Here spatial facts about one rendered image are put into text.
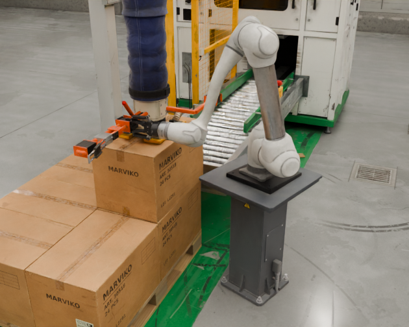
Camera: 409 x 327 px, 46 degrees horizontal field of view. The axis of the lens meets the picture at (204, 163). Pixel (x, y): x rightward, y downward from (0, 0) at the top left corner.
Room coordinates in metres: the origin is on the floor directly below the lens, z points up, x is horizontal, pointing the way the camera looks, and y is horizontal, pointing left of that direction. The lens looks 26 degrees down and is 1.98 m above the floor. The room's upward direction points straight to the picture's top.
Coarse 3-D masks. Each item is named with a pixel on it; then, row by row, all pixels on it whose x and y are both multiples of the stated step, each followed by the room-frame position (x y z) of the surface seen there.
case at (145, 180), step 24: (168, 120) 2.75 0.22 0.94; (120, 144) 2.39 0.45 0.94; (144, 144) 2.39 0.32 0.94; (168, 144) 2.39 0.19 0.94; (96, 168) 2.38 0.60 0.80; (120, 168) 2.31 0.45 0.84; (144, 168) 2.25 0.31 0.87; (168, 168) 2.36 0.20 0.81; (192, 168) 2.62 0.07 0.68; (96, 192) 2.39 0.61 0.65; (120, 192) 2.32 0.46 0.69; (144, 192) 2.25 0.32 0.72; (168, 192) 2.35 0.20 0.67; (144, 216) 2.26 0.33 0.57
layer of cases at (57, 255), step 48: (48, 192) 2.57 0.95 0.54; (192, 192) 2.65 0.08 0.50; (0, 240) 2.06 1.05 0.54; (48, 240) 2.06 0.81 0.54; (96, 240) 2.06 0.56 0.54; (144, 240) 2.08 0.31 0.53; (0, 288) 1.89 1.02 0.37; (48, 288) 1.77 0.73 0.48; (96, 288) 1.69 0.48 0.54; (144, 288) 2.05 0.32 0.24
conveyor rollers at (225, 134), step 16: (240, 96) 4.49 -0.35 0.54; (256, 96) 4.51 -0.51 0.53; (224, 112) 3.99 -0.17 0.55; (240, 112) 4.01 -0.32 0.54; (208, 128) 3.64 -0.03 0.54; (224, 128) 3.61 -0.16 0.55; (240, 128) 3.63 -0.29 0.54; (208, 144) 3.34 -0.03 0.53; (224, 144) 3.31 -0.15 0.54; (240, 144) 3.34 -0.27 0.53; (208, 160) 3.05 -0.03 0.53; (224, 160) 3.02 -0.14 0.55
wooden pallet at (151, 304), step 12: (192, 240) 2.64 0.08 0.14; (192, 252) 2.64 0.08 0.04; (180, 264) 2.54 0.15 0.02; (168, 276) 2.42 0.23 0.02; (156, 288) 2.17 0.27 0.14; (168, 288) 2.31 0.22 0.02; (156, 300) 2.16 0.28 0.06; (144, 312) 2.10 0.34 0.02; (0, 324) 1.92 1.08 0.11; (12, 324) 1.88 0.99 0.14; (132, 324) 2.01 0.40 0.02; (144, 324) 2.02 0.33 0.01
